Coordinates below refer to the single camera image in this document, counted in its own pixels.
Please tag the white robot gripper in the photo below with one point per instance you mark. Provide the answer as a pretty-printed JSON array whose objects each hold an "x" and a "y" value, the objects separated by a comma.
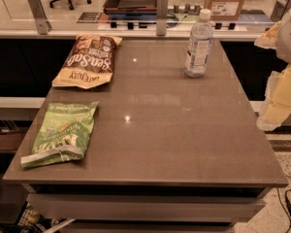
[{"x": 290, "y": 38}]

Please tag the clear blue plastic water bottle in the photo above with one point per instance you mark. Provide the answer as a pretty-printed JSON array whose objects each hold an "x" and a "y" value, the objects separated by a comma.
[{"x": 199, "y": 46}]

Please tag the cardboard box with label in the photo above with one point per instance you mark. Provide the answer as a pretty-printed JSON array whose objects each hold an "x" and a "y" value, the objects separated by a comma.
[{"x": 224, "y": 9}]

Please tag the brown sea salt chip bag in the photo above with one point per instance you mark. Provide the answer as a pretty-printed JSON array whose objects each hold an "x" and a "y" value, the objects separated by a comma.
[{"x": 90, "y": 63}]

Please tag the green snack bag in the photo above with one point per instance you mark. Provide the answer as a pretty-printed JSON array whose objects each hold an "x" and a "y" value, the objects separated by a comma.
[{"x": 64, "y": 135}]

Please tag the middle metal glass bracket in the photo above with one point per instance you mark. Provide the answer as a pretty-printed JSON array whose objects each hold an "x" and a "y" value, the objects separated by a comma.
[{"x": 161, "y": 17}]

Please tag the left metal glass bracket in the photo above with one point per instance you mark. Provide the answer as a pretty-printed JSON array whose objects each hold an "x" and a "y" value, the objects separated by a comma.
[{"x": 42, "y": 24}]

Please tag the wire basket under table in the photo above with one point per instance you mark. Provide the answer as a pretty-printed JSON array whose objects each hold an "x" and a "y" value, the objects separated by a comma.
[{"x": 32, "y": 222}]

